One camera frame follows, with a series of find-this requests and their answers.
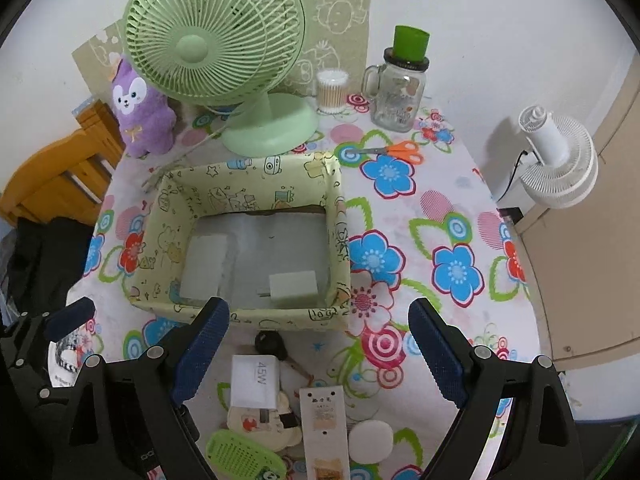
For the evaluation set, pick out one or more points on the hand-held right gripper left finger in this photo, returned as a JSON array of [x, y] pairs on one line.
[[200, 355]]

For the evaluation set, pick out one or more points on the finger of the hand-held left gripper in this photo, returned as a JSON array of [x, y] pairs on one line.
[[35, 377], [70, 316]]

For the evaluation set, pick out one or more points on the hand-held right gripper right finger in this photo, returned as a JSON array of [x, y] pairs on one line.
[[437, 355]]

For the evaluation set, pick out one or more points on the large white charger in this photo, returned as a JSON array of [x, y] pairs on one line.
[[252, 380]]

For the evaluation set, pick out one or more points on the black car key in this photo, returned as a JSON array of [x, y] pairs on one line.
[[270, 344]]

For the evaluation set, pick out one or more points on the bear shaped compact case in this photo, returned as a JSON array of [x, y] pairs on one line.
[[240, 427]]

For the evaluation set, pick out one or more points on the green oval perforated case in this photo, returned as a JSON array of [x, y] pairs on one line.
[[240, 455]]

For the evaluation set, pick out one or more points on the white round case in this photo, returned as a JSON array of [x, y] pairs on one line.
[[370, 442]]

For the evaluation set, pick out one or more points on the long white box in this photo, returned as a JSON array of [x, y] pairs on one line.
[[325, 440]]

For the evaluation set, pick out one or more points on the yellow cartoon storage box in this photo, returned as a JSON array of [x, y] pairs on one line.
[[235, 190]]

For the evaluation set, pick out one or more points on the white printed bag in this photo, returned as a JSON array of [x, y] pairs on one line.
[[62, 360]]

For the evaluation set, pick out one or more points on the black clothing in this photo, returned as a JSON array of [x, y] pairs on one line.
[[45, 260]]

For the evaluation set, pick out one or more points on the small white charger cube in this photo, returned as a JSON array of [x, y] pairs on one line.
[[295, 287]]

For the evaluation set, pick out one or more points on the wooden chair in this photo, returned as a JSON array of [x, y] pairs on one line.
[[50, 170]]

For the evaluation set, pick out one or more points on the floral tablecloth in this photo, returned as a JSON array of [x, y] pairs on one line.
[[425, 200]]

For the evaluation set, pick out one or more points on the beige door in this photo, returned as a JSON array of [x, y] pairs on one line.
[[590, 280]]

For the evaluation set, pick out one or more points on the purple plush toy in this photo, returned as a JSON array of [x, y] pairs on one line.
[[140, 120]]

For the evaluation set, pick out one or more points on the white circulator fan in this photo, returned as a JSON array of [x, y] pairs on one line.
[[560, 160]]

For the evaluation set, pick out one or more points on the glass jar mug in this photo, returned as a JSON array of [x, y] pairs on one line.
[[395, 100]]

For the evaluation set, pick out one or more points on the cartoon printed cardboard sheet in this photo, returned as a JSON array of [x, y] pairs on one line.
[[95, 55], [345, 25]]

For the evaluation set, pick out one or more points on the cotton swab container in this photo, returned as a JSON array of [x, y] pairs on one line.
[[332, 92]]

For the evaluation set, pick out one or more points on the green desk fan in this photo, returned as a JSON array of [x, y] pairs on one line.
[[192, 47]]

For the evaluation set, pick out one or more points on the green plastic cup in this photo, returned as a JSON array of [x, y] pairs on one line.
[[411, 42]]

